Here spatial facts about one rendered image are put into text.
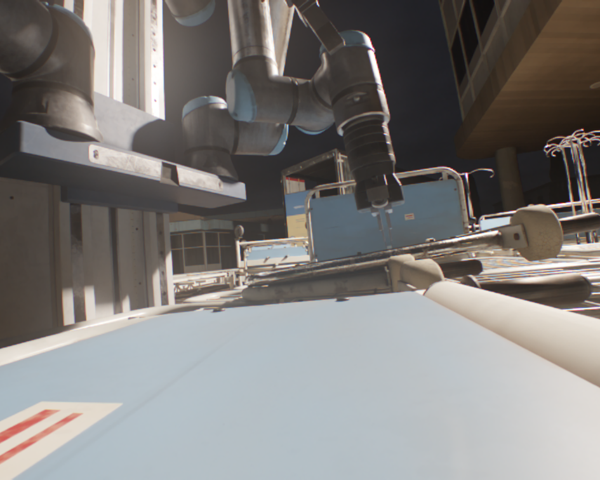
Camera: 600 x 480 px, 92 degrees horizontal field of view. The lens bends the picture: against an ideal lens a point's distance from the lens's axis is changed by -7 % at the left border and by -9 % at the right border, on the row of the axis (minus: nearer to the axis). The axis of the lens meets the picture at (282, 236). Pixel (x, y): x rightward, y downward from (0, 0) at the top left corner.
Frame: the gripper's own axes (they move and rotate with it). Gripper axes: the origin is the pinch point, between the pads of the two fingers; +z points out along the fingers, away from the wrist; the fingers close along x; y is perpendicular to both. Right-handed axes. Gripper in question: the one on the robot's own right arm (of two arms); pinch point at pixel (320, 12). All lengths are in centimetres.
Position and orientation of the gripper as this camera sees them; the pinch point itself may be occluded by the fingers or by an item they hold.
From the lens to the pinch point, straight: 49.0
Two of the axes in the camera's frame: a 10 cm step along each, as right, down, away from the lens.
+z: 5.0, 8.6, -1.1
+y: -8.1, 5.0, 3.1
